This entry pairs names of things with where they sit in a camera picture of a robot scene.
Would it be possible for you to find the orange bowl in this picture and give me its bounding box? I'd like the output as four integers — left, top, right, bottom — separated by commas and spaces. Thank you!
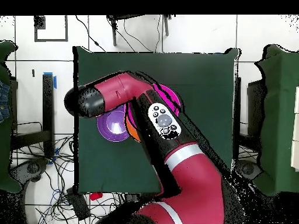
126, 116, 142, 143

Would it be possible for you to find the pink bowl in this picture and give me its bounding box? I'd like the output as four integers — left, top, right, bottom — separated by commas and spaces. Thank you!
126, 83, 182, 128

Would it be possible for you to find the purple bowl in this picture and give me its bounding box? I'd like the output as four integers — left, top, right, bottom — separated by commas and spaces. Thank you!
96, 104, 131, 143

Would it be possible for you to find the dark green tablecloth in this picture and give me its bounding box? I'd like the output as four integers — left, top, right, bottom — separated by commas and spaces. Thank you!
72, 45, 240, 195

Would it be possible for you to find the small red object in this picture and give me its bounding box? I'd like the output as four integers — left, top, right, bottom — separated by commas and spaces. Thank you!
89, 191, 104, 201

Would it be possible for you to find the blue tape strip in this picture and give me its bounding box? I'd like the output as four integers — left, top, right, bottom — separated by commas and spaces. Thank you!
43, 71, 57, 90

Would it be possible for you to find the black power strip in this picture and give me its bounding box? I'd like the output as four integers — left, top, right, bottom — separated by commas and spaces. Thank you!
65, 188, 91, 222

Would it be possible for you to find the black chair base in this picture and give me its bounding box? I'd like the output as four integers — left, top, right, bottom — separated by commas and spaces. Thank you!
235, 159, 263, 184
10, 158, 50, 183

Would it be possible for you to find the green cloth covered table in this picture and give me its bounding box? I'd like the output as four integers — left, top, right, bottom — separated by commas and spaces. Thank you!
0, 40, 23, 194
253, 43, 299, 197

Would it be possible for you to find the person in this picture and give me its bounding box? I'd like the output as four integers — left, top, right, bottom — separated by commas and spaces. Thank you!
0, 80, 12, 124

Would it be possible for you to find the black table frame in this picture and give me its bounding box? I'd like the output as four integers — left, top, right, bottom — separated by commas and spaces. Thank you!
232, 76, 266, 164
10, 73, 55, 160

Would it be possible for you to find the black floor cable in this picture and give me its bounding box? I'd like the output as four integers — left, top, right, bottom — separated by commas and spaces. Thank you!
75, 15, 107, 53

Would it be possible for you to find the floor cable bundle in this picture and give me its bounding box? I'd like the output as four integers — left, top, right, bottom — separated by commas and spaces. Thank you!
11, 135, 127, 224

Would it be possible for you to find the black square frame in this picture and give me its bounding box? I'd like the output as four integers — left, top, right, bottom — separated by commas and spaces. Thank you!
34, 15, 69, 43

